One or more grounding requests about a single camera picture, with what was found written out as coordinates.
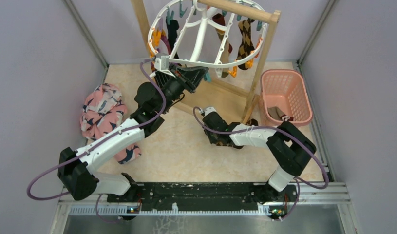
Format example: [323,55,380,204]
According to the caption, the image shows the wooden hanger stand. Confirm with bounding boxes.
[131,0,282,130]

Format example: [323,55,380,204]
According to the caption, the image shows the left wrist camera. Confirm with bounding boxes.
[154,53,170,73]

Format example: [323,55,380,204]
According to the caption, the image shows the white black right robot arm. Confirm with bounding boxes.
[201,107,317,201]

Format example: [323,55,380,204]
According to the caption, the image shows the pink laundry basket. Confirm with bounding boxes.
[259,69,313,127]

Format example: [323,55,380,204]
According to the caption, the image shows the black white striped sock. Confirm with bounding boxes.
[166,19,179,50]

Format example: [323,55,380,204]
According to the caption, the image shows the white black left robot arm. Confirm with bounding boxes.
[57,64,208,202]

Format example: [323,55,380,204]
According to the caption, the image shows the maroon purple striped sock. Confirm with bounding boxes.
[160,31,172,55]

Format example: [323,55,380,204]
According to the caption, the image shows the dark sock in basket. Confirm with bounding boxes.
[267,106,294,121]

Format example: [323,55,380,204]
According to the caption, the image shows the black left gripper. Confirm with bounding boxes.
[157,63,209,114]

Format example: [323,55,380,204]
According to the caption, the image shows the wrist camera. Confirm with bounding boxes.
[154,53,170,73]
[199,106,217,117]

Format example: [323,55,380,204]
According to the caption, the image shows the white plastic sock hanger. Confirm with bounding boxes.
[145,0,281,77]

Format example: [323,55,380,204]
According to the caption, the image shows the pink navy patterned cloth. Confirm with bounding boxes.
[79,83,142,165]

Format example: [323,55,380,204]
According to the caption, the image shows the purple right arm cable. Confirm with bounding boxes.
[192,106,330,190]

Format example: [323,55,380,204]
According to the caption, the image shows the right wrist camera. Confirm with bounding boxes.
[199,106,217,117]

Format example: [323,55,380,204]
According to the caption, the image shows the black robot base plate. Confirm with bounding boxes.
[107,182,297,212]

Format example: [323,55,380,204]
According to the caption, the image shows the orange clothespin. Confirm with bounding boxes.
[227,37,264,78]
[149,27,162,58]

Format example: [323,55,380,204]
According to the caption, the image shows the brown argyle sock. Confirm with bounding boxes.
[236,18,255,60]
[214,118,259,149]

